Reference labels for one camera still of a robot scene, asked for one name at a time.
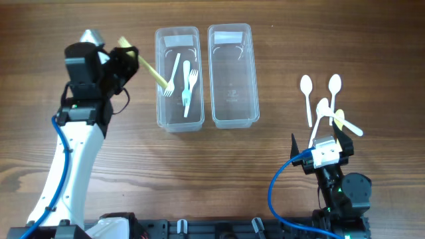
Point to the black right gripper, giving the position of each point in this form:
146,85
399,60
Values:
346,144

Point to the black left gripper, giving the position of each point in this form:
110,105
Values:
119,54

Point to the yellow plastic fork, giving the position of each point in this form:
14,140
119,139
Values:
122,41

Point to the white spoon crossing diagonal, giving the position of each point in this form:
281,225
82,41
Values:
356,130

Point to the white spoon slanted handle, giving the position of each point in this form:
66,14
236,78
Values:
323,102

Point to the white plastic spoon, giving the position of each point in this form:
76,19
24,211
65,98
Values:
334,86
306,88

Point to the white plastic fork long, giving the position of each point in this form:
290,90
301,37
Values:
193,76

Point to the light blue plastic fork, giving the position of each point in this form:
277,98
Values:
186,73

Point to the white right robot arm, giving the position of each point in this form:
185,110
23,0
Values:
347,196

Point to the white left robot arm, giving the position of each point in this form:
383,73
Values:
81,123

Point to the left clear plastic container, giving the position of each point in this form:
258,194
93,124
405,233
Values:
170,110

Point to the clear plastic container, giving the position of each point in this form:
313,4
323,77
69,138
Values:
170,110
232,73

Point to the right clear plastic container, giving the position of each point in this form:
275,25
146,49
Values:
232,73

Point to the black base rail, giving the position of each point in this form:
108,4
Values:
216,229

